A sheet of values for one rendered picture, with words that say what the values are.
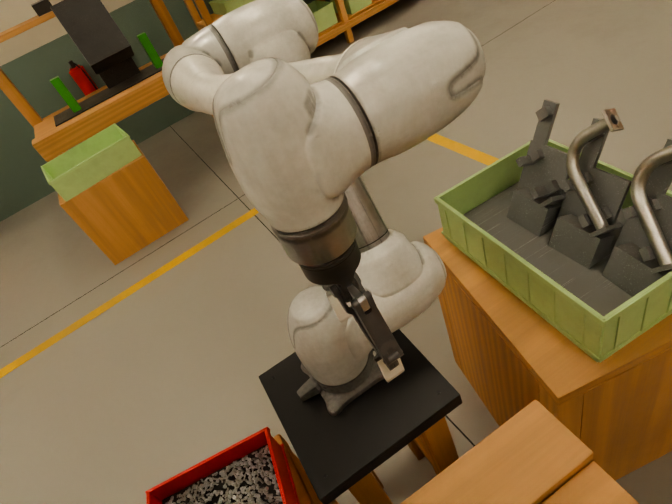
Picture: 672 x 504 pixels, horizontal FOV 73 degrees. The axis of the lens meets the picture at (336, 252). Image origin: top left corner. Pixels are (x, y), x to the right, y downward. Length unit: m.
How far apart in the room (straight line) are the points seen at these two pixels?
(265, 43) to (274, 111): 0.56
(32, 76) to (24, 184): 1.13
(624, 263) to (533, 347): 0.29
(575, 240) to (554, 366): 0.34
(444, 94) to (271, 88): 0.17
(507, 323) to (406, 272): 0.40
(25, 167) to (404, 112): 5.57
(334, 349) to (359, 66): 0.66
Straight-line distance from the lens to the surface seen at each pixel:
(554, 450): 1.04
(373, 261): 1.00
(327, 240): 0.49
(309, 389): 1.16
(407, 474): 2.01
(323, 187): 0.45
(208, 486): 1.23
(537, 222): 1.44
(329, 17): 5.85
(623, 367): 1.28
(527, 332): 1.30
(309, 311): 0.97
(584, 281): 1.33
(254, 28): 0.97
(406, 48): 0.49
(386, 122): 0.46
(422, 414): 1.09
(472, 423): 2.05
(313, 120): 0.43
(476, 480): 1.02
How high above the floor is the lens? 1.86
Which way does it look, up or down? 40 degrees down
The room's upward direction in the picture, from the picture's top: 24 degrees counter-clockwise
